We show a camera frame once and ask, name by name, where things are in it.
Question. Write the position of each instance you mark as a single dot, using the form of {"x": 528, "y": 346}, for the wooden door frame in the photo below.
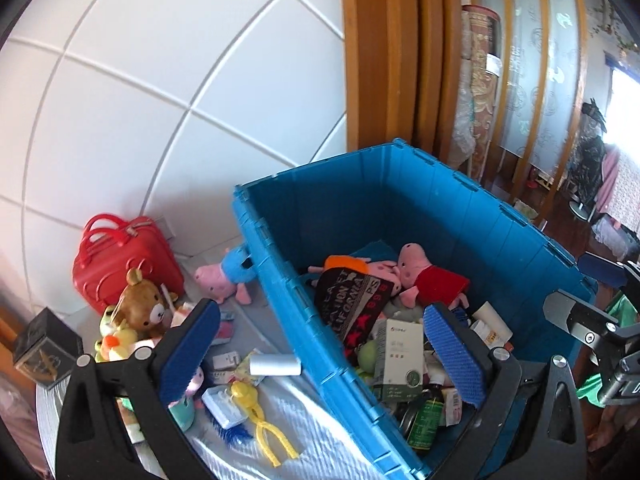
{"x": 390, "y": 60}

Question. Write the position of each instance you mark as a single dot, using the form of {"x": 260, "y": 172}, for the brown teddy bear plush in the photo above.
{"x": 142, "y": 305}

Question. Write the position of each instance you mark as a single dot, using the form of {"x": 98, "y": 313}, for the green frog plush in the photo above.
{"x": 625, "y": 310}

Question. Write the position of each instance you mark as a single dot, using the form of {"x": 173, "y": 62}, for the patterned fabric rolls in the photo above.
{"x": 475, "y": 90}

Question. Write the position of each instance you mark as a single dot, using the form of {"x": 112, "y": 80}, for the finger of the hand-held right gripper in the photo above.
{"x": 602, "y": 267}
{"x": 580, "y": 312}

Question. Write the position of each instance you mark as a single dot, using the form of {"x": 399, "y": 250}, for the pink pig plush blue shirt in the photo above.
{"x": 220, "y": 275}

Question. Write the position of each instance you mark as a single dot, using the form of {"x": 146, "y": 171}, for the green one-eyed monster plush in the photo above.
{"x": 367, "y": 355}

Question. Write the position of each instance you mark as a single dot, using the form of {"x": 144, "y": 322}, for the small white box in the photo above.
{"x": 227, "y": 361}

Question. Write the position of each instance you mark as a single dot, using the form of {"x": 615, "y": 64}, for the blue plastic crate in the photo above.
{"x": 390, "y": 200}

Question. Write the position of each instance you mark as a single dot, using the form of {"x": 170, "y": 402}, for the red carry case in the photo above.
{"x": 125, "y": 260}

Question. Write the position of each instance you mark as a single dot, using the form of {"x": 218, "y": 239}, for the frosted glass door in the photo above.
{"x": 540, "y": 60}

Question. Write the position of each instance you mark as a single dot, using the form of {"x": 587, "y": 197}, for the dark green bottle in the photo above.
{"x": 425, "y": 420}

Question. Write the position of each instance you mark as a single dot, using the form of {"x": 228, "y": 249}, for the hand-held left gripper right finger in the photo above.
{"x": 452, "y": 360}

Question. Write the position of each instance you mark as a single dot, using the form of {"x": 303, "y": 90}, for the clear plastic swab box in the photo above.
{"x": 222, "y": 407}

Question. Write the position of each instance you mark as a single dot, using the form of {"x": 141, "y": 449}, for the small white paper roll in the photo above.
{"x": 275, "y": 364}

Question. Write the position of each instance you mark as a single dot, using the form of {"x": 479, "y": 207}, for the pink pig plush red dress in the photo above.
{"x": 440, "y": 282}

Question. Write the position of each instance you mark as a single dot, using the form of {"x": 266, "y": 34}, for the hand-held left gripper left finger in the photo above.
{"x": 190, "y": 350}

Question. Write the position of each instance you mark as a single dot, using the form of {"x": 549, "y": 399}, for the yellow duck snowball tongs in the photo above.
{"x": 260, "y": 420}

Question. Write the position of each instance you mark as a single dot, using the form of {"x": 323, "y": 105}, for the yellow duck plush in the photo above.
{"x": 117, "y": 340}

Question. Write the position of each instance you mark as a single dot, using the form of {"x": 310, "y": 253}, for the pink pig plush orange dress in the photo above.
{"x": 350, "y": 263}

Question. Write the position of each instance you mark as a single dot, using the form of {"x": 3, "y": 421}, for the green white box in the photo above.
{"x": 400, "y": 355}

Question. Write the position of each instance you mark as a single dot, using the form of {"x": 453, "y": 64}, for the black printed cloth bag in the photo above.
{"x": 350, "y": 310}

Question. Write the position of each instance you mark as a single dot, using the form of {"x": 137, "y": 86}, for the black gift bag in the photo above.
{"x": 47, "y": 350}

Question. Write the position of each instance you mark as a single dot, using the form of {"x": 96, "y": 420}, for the pink pig plush teal dress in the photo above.
{"x": 192, "y": 385}

